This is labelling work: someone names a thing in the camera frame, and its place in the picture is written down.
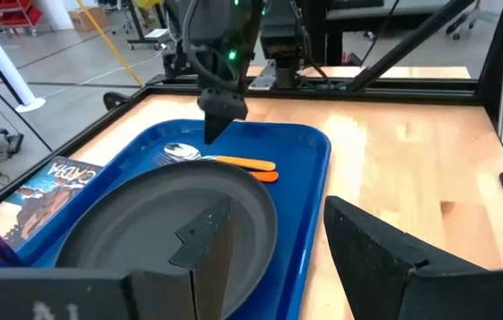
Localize cardboard box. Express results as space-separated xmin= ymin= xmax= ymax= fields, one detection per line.
xmin=68 ymin=5 xmax=111 ymax=34

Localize black round plate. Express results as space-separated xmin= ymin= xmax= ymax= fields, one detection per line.
xmin=54 ymin=159 xmax=278 ymax=320

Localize red storage bins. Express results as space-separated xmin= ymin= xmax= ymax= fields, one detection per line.
xmin=0 ymin=0 xmax=44 ymax=37

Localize black diagonal frame strut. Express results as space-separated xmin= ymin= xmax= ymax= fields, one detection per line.
xmin=347 ymin=0 xmax=475 ymax=93

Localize orange handled metal spoon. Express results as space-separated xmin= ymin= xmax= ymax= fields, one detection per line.
xmin=164 ymin=141 xmax=277 ymax=172

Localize blue plastic tray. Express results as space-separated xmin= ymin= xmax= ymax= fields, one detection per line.
xmin=15 ymin=118 xmax=332 ymax=320

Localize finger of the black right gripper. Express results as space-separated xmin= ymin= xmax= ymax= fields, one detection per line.
xmin=204 ymin=113 xmax=236 ymax=146

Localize yellow hanging cable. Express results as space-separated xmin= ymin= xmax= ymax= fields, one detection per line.
xmin=76 ymin=0 xmax=146 ymax=89

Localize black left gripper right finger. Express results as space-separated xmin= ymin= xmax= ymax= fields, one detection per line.
xmin=323 ymin=195 xmax=487 ymax=320

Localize black power strip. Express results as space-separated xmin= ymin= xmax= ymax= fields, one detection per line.
xmin=5 ymin=132 xmax=26 ymax=157

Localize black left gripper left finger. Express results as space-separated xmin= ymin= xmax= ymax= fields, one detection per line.
xmin=169 ymin=197 xmax=235 ymax=320

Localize white floor post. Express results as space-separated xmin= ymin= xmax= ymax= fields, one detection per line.
xmin=0 ymin=12 xmax=47 ymax=113

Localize illustrated book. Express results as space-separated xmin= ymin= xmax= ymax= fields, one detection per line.
xmin=1 ymin=155 xmax=104 ymax=251

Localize orange handled metal fork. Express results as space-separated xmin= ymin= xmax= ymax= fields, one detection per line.
xmin=156 ymin=153 xmax=280 ymax=184

